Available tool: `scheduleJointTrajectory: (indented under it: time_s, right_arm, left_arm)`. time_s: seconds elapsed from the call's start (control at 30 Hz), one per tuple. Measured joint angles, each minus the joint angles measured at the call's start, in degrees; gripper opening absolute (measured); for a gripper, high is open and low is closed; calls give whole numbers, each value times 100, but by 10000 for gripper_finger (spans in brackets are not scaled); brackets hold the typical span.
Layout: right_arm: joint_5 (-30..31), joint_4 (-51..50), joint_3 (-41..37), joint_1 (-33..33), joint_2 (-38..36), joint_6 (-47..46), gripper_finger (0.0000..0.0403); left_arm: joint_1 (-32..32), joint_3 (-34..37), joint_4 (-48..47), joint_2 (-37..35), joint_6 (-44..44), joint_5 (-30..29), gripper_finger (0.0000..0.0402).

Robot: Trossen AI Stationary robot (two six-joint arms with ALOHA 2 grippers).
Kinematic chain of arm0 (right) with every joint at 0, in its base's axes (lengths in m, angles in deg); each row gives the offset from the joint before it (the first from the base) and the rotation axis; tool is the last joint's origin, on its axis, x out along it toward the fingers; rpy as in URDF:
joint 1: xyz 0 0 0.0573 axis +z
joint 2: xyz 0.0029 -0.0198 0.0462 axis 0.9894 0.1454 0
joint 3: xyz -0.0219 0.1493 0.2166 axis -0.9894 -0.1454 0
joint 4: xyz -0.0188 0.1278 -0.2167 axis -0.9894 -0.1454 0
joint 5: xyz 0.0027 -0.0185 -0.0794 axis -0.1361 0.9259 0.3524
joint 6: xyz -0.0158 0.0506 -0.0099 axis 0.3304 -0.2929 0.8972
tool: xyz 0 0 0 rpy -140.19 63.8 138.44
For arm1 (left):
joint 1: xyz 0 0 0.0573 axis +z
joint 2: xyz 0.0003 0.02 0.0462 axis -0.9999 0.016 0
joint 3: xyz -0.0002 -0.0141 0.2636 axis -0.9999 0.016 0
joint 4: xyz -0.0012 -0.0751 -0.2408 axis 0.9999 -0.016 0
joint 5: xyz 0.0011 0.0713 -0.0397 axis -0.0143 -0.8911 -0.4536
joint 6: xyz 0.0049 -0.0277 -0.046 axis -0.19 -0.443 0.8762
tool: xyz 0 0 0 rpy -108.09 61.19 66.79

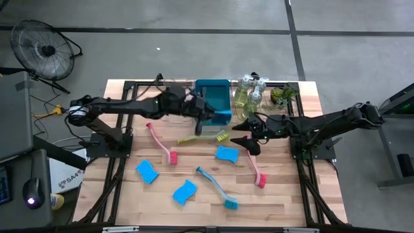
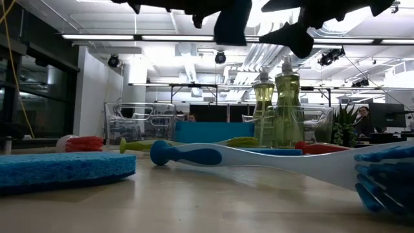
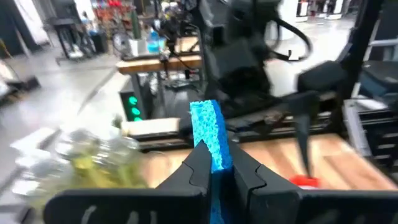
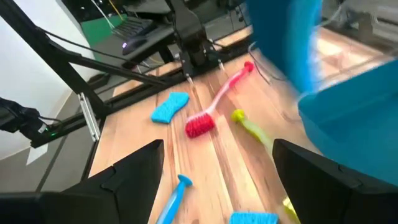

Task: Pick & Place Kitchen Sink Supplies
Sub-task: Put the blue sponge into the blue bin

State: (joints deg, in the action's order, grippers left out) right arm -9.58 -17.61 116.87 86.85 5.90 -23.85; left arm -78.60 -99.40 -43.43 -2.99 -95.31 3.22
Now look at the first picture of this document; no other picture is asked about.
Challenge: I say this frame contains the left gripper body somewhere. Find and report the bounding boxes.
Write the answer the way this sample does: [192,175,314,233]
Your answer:
[176,92,208,137]

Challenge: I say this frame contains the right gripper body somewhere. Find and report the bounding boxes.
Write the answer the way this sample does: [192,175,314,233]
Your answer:
[247,115,282,156]

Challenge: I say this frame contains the green dish brush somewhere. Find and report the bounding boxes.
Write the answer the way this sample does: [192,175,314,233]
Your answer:
[177,129,230,145]

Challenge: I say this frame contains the green dish soap bottle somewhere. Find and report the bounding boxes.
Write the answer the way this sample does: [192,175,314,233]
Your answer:
[243,90,263,120]
[233,74,254,109]
[252,76,270,98]

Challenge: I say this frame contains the pink dish brush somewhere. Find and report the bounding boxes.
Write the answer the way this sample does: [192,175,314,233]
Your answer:
[145,122,179,166]
[247,149,268,190]

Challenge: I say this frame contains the blue dish brush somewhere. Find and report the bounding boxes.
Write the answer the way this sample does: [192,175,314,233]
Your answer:
[195,166,240,210]

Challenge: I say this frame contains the teal plastic bin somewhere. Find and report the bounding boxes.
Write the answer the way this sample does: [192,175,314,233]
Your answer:
[194,78,234,127]

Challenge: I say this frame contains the clear plastic bin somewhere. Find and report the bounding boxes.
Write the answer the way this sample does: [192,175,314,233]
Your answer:
[230,79,273,126]
[158,77,196,126]

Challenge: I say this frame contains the potted succulent plant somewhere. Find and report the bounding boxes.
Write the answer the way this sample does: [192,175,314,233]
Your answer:
[261,84,300,111]

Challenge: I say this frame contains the yellow power plug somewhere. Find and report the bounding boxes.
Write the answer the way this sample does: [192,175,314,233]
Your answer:
[32,104,65,119]

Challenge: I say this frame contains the black diagonal beam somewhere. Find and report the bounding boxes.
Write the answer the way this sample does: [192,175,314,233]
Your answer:
[32,135,89,172]

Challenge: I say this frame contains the white cardboard box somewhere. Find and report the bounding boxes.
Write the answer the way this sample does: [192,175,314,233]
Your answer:
[48,148,89,194]

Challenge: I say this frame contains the black floor fan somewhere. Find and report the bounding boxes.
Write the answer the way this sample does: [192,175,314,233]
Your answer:
[9,18,84,95]

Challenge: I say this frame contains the yellow round cap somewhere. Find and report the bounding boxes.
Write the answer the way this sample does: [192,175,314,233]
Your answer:
[50,192,65,211]

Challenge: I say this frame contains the grey monitor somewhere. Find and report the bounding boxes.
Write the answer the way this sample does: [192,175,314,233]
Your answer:
[0,71,34,163]

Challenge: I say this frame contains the black computer mouse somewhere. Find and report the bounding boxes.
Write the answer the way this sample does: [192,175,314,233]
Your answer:
[22,177,46,210]

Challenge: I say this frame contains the black keyboard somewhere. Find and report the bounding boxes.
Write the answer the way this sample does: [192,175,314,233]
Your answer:
[0,166,13,206]

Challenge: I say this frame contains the dark grey desk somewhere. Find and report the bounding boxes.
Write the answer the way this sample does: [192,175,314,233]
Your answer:
[0,149,54,229]

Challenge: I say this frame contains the black table frame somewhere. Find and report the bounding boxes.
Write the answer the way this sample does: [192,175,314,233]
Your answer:
[72,73,349,227]

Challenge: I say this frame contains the silver bracket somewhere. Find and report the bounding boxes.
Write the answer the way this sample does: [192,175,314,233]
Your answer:
[283,227,320,233]
[102,226,140,233]

